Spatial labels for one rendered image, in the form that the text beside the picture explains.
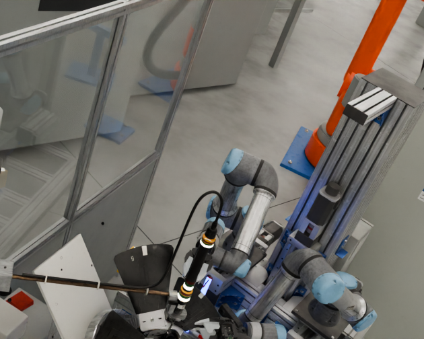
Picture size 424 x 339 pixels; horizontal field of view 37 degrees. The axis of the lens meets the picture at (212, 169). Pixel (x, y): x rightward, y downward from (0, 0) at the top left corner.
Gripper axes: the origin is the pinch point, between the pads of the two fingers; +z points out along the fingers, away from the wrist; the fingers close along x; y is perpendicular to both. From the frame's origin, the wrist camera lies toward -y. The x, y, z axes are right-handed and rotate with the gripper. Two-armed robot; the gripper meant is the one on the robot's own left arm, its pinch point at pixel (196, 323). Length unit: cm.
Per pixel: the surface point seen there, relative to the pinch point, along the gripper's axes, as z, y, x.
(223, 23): -117, -418, 84
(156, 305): 19.4, 2.1, -12.1
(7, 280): 70, 4, -21
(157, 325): 18.0, 6.7, -6.8
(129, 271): 30.4, -5.5, -19.4
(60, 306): 51, 1, -6
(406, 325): -178, -69, 83
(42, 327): 51, -17, 34
